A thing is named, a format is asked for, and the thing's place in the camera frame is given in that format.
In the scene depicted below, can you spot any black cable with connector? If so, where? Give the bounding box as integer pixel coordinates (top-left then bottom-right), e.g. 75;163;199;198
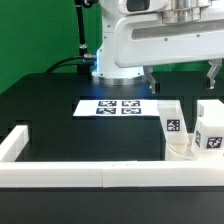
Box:
45;53;98;75

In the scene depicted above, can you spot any white U-shaped fence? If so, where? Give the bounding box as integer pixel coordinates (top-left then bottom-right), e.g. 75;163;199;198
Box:
0;125;224;188

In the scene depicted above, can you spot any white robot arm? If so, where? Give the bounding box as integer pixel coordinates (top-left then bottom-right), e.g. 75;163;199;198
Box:
92;0;224;93

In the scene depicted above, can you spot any white marker sheet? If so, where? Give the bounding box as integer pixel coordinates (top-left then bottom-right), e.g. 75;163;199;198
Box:
73;99;159;117

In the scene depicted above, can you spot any white round stool seat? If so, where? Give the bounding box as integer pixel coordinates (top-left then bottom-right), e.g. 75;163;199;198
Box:
165;133;224;161

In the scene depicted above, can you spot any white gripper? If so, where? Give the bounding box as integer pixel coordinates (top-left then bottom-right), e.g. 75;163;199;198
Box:
114;0;224;94

